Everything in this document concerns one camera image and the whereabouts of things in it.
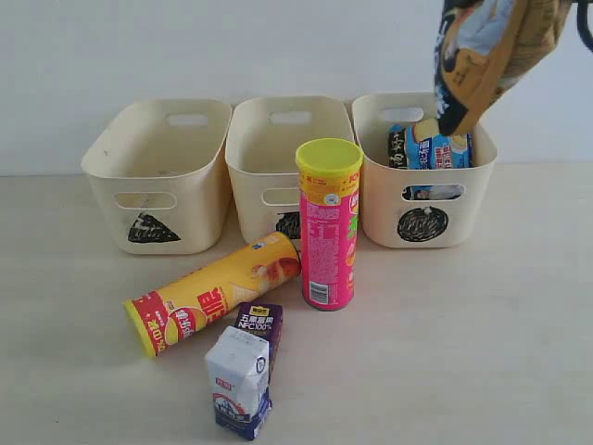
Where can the pink Lays chips can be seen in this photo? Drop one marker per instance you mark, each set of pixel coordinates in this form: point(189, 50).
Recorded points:
point(329, 184)

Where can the blue instant noodle packet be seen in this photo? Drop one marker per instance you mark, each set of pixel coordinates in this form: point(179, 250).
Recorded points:
point(421, 147)

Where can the yellow Lays chips can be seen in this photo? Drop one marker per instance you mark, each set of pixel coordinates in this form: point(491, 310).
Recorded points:
point(173, 313)

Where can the orange instant noodle packet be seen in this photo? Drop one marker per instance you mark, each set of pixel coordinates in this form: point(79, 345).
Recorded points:
point(483, 48)

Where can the cream bin hexagon mark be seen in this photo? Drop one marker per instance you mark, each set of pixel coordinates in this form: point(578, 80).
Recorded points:
point(264, 135)

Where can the purple juice carton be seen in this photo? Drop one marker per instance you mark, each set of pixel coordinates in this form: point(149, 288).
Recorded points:
point(262, 320)

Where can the cream bin circle mark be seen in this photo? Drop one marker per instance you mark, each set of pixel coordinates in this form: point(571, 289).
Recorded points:
point(415, 208)

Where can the cream bin triangle mark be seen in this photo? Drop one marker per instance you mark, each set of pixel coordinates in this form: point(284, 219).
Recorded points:
point(159, 176)

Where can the white milk carton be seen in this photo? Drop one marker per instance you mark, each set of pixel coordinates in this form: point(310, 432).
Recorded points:
point(239, 374)

